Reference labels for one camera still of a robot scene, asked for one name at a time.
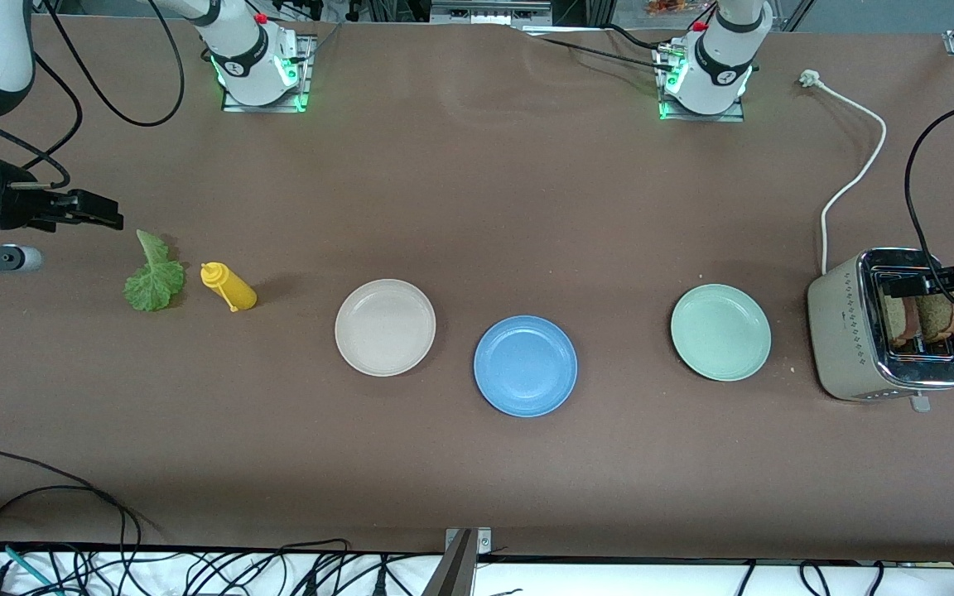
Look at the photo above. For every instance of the beige steel toaster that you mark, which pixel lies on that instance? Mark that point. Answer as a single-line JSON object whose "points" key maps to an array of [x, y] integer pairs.
{"points": [[845, 331]]}

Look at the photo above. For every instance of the orange background item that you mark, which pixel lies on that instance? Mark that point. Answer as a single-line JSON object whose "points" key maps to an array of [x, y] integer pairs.
{"points": [[667, 7]]}

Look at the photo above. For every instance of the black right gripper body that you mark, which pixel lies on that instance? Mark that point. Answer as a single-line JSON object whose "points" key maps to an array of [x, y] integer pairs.
{"points": [[16, 205]]}

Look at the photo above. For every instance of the silver power strip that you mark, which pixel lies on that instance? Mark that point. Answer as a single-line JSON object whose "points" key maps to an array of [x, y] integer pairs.
{"points": [[489, 12]]}

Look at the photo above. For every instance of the pale green round plate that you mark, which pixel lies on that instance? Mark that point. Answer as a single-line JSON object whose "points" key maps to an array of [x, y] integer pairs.
{"points": [[720, 333]]}

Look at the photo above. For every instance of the brown bread slice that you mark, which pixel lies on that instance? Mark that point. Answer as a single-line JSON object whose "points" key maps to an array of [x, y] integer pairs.
{"points": [[939, 319], [901, 323]]}

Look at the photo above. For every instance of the beige round plate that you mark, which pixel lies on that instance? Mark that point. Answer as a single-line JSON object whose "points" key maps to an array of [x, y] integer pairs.
{"points": [[385, 328]]}

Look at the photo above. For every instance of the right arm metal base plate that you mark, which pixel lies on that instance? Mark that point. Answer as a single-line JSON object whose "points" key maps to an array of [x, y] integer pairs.
{"points": [[266, 108]]}

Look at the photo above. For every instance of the green lettuce leaf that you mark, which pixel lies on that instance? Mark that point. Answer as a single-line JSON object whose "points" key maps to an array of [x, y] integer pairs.
{"points": [[152, 285]]}

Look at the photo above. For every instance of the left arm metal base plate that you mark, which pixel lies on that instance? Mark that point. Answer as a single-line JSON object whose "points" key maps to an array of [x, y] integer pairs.
{"points": [[701, 117]]}

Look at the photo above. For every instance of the blue round plate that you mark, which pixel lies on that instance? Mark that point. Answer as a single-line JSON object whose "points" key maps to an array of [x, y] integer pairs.
{"points": [[525, 366]]}

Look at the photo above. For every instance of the yellow squeeze bottle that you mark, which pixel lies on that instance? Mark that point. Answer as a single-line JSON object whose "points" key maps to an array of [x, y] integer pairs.
{"points": [[235, 290]]}

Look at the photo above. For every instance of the grey metal bracket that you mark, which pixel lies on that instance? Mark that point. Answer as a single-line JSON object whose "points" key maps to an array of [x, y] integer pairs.
{"points": [[464, 542]]}

